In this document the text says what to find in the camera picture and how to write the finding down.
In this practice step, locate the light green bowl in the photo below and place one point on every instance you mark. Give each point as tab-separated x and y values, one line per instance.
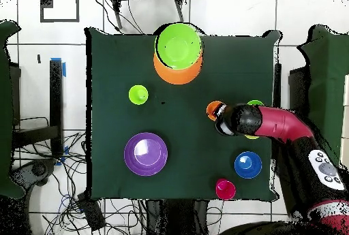
178	45

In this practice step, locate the dark green table cloth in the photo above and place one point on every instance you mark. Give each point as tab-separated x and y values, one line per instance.
122	63

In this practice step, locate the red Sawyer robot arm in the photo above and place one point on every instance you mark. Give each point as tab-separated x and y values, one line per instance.
283	126

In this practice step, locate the black metal stand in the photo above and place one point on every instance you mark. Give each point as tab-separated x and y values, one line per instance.
56	96

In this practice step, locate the yellow cup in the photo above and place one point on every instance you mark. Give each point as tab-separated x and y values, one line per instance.
251	137

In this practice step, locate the orange cup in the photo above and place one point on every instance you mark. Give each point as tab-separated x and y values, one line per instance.
212	109

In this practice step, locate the blue tape strip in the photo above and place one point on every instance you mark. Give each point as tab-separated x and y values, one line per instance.
64	70
66	150

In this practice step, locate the large orange bowl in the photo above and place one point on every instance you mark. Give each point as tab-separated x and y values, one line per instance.
177	77

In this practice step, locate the black square frame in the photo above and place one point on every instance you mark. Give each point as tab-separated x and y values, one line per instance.
46	0

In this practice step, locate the red cup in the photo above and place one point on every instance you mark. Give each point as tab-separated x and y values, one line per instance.
225	189

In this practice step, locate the blue bowl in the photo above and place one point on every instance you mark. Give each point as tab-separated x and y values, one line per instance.
248	165

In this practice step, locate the purple bowl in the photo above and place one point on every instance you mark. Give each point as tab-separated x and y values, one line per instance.
146	154

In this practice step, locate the lime green cup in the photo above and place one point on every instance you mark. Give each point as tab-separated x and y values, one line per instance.
138	95

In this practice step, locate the small black object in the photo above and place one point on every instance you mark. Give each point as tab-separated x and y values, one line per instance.
39	58

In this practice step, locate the dark office chair base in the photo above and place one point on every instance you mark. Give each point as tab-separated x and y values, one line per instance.
38	169

